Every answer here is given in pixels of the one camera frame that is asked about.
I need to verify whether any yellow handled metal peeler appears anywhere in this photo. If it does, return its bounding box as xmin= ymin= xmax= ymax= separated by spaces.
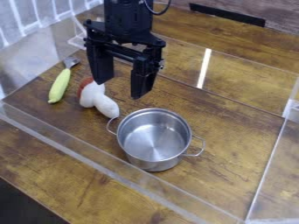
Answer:
xmin=48 ymin=57 xmax=81 ymax=104

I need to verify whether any silver metal pot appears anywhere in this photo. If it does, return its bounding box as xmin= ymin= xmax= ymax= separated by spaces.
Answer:
xmin=107 ymin=108 xmax=206 ymax=172

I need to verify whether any white plush mushroom red cap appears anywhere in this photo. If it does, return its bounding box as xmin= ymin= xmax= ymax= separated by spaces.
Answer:
xmin=78 ymin=77 xmax=121 ymax=118

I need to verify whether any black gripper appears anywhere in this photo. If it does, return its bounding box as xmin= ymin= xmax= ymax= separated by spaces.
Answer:
xmin=85 ymin=0 xmax=166 ymax=100

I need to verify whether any black bar on table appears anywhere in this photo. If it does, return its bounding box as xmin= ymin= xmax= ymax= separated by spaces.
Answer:
xmin=190 ymin=3 xmax=267 ymax=27

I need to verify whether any clear acrylic triangular stand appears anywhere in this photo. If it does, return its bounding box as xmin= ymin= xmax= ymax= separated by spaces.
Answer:
xmin=69 ymin=17 xmax=87 ymax=50

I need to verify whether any black cable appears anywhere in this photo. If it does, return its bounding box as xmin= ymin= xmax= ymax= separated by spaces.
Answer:
xmin=142 ymin=0 xmax=174 ymax=16

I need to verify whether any clear acrylic tray wall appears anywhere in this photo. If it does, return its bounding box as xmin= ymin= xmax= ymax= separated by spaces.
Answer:
xmin=0 ymin=101 xmax=299 ymax=224

